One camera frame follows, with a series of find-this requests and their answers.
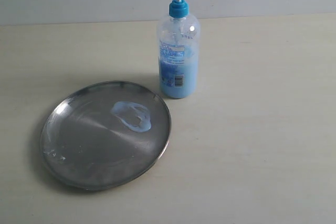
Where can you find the blue soap blob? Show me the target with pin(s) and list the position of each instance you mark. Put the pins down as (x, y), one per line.
(134, 116)

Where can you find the blue pump soap bottle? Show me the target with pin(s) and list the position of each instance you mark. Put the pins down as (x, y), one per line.
(178, 38)

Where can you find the round metal plate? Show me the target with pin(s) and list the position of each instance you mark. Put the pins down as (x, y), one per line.
(83, 145)

